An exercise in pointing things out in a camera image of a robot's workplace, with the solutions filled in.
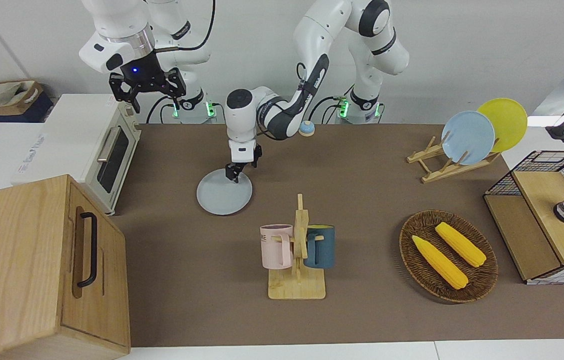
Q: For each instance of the short yellow corn cob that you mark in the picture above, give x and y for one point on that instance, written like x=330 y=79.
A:
x=462 y=245

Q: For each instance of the long pointed yellow corn cob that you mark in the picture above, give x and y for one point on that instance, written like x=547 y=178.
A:
x=439 y=261

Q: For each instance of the brown wicker basket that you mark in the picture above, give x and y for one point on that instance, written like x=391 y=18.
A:
x=482 y=281

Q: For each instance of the wooden plate rack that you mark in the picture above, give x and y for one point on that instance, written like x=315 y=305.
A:
x=442 y=175

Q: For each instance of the teal mug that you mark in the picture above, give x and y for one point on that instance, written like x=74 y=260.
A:
x=322 y=250

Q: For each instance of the brown cardboard box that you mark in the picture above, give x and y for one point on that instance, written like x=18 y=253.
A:
x=1 y=97

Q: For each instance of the wooden board lid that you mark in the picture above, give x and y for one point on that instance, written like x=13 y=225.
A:
x=547 y=200

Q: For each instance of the light blue plate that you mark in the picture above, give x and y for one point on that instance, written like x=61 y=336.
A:
x=469 y=137

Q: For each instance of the brown table mat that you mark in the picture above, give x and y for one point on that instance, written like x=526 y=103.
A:
x=362 y=320

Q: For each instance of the gray plate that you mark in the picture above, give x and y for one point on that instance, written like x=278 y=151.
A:
x=221 y=197

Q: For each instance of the wooden cabinet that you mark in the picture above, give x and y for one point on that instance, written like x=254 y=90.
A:
x=16 y=270

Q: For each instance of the white toaster oven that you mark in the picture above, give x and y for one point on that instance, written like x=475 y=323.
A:
x=71 y=130

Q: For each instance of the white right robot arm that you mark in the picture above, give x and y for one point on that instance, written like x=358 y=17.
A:
x=116 y=30

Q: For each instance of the pink mug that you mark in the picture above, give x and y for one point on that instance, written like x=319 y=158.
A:
x=276 y=250

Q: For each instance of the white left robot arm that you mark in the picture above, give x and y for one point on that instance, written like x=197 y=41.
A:
x=322 y=30

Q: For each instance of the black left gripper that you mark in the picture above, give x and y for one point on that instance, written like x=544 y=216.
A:
x=255 y=155

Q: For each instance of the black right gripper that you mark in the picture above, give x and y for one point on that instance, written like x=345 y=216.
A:
x=141 y=67

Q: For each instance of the yellow plate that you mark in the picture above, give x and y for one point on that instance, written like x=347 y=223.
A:
x=509 y=122

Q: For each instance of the wooden mug tree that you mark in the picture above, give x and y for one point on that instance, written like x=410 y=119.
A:
x=297 y=287

